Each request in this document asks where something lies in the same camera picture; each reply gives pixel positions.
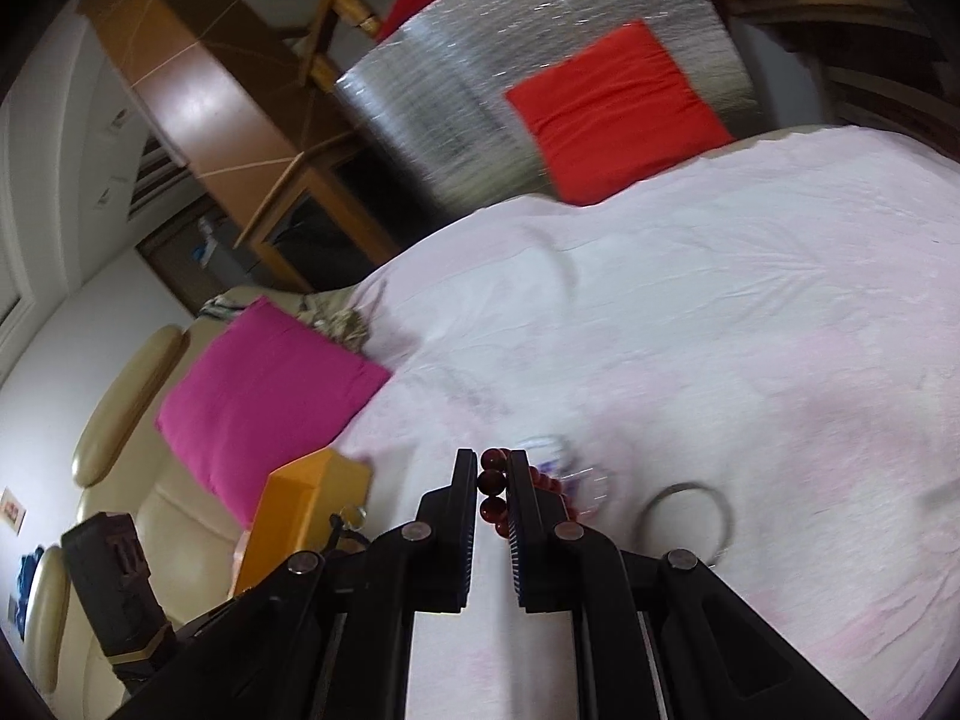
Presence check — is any orange cardboard box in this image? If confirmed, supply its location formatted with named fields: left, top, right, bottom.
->
left=229, top=446, right=374, bottom=601

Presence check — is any metal bangle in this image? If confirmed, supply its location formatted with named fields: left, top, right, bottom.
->
left=637, top=481, right=734, bottom=567

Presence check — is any pink pillow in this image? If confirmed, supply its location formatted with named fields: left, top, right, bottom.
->
left=154, top=295, right=395, bottom=533

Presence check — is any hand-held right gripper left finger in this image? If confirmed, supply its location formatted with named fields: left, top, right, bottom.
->
left=112, top=448, right=481, bottom=720

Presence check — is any red pillow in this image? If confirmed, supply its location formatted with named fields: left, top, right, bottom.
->
left=504, top=19, right=740, bottom=207

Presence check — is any pale pink blanket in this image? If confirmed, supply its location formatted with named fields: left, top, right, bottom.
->
left=330, top=124, right=960, bottom=720

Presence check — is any wooden table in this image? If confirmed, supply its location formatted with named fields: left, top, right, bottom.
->
left=75, top=0, right=406, bottom=293

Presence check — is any white bead bracelet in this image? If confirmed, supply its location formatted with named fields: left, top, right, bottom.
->
left=525, top=435, right=612, bottom=518

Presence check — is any red bead bracelet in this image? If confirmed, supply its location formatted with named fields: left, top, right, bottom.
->
left=478, top=447, right=582, bottom=541

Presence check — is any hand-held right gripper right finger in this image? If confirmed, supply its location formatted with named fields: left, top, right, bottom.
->
left=507, top=450, right=878, bottom=720

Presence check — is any patterned cloth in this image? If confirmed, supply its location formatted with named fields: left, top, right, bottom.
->
left=199, top=289, right=387, bottom=353

